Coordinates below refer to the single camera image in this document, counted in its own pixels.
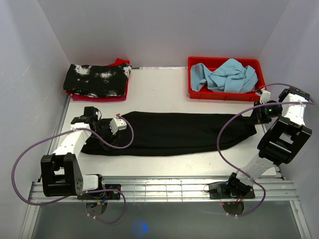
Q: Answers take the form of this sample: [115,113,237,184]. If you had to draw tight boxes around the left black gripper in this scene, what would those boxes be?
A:
[91,120,120,150]

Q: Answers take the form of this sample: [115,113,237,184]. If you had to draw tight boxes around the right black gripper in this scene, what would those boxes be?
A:
[246,101,283,125]

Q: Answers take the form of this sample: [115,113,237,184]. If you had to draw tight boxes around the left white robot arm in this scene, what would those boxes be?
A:
[40,107,118,199]

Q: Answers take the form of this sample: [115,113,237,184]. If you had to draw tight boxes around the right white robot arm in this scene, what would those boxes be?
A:
[225,87,312,198]

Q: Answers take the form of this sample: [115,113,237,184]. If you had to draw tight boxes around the magenta folded trousers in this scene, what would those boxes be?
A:
[66,82,129,103]

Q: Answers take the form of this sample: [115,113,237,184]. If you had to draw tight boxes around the light blue trousers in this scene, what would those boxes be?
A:
[190,59,258,94]

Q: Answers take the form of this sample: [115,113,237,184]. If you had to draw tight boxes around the black white patterned folded trousers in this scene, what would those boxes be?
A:
[63,63,132,98]

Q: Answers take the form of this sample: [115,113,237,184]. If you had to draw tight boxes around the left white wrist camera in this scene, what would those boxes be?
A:
[109,114,127,135]

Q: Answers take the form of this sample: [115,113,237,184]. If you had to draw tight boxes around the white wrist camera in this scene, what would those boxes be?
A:
[255,88,271,104]
[109,114,127,135]

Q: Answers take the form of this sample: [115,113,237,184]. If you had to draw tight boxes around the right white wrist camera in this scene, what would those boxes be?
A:
[255,88,271,104]

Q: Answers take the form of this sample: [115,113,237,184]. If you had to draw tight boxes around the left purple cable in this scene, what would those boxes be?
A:
[11,114,135,224]

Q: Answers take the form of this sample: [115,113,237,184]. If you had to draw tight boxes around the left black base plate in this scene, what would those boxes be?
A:
[78,184,121,201]

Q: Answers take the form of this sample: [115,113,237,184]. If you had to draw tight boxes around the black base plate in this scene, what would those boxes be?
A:
[78,184,121,201]
[208,182,255,199]

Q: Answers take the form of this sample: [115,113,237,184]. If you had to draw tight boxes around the aluminium frame rail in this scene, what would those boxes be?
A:
[19,94,312,239]

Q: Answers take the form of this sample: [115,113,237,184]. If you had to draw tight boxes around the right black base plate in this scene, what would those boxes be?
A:
[208,182,255,199]

